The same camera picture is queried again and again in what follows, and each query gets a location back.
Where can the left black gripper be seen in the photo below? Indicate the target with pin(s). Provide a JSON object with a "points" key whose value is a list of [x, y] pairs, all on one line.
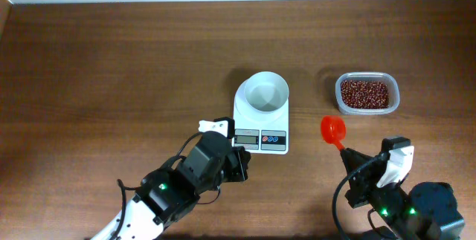
{"points": [[236, 163]]}

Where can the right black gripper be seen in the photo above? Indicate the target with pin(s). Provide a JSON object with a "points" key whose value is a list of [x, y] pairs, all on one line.
{"points": [[361, 184]]}

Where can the orange measuring scoop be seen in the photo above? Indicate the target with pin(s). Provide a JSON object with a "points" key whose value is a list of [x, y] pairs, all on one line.
{"points": [[333, 131]]}

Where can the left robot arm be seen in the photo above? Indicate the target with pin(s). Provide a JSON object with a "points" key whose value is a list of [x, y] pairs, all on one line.
{"points": [[170, 192]]}

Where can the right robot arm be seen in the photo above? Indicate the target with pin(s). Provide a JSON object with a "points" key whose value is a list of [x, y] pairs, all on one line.
{"points": [[428, 211]]}

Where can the white digital kitchen scale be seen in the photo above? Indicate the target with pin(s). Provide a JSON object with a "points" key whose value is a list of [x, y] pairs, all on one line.
{"points": [[260, 132]]}

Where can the red beans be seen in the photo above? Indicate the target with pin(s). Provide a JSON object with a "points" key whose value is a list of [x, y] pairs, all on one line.
{"points": [[364, 94]]}

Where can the clear plastic container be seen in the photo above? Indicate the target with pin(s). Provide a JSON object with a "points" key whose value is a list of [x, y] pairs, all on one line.
{"points": [[393, 88]]}

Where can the white round bowl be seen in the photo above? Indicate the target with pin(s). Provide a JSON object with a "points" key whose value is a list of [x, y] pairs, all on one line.
{"points": [[266, 91]]}

